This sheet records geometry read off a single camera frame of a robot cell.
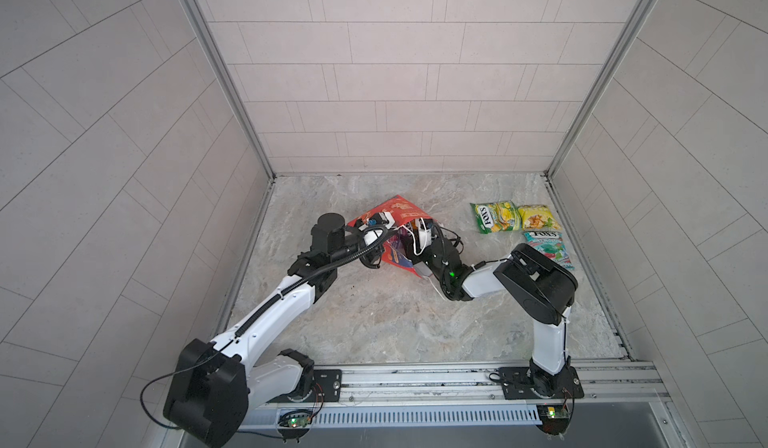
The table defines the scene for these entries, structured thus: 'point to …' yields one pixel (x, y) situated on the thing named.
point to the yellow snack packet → (536, 217)
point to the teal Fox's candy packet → (551, 245)
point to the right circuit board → (554, 418)
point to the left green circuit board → (295, 424)
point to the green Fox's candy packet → (497, 216)
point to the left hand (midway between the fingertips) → (399, 228)
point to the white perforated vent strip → (398, 415)
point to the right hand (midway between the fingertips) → (404, 235)
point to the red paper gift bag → (395, 213)
